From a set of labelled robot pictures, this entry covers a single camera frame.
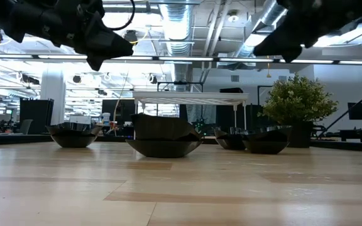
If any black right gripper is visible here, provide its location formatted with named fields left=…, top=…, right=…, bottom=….
left=253, top=0, right=362, bottom=63

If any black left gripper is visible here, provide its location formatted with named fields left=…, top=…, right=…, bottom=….
left=0, top=0, right=134, bottom=72

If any small black square plate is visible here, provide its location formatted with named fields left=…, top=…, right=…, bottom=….
left=219, top=87, right=244, bottom=94

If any black faceted mini plate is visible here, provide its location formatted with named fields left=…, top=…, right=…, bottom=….
left=131, top=112, right=202, bottom=142

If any green potted artificial plant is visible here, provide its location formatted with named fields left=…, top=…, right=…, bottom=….
left=259, top=73, right=339, bottom=148

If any large black display panel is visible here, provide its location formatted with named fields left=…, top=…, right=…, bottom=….
left=101, top=99, right=137, bottom=127

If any white box cabinet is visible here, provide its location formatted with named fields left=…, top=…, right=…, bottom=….
left=69, top=115, right=92, bottom=124

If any black equipment cabinet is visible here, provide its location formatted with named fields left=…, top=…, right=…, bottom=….
left=215, top=104, right=263, bottom=131

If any tall black cabinet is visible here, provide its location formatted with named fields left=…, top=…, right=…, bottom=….
left=19, top=99, right=55, bottom=135

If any small black monitor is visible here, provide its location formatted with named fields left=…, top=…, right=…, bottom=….
left=347, top=102, right=362, bottom=121

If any grey office chair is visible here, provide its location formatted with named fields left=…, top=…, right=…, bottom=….
left=18, top=118, right=34, bottom=135

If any black low bench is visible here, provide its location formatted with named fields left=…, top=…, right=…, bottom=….
left=339, top=129, right=362, bottom=143

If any black robot with green lights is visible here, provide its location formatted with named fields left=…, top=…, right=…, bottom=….
left=193, top=118, right=215, bottom=136

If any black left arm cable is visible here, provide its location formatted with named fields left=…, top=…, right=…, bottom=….
left=107, top=0, right=136, bottom=31

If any black supply cable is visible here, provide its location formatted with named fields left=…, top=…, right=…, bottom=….
left=312, top=83, right=362, bottom=139

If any white lattice wire rack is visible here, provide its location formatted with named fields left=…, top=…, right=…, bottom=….
left=133, top=90, right=250, bottom=141

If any black aluminium table frame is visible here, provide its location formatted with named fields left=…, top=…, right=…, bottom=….
left=0, top=133, right=362, bottom=154

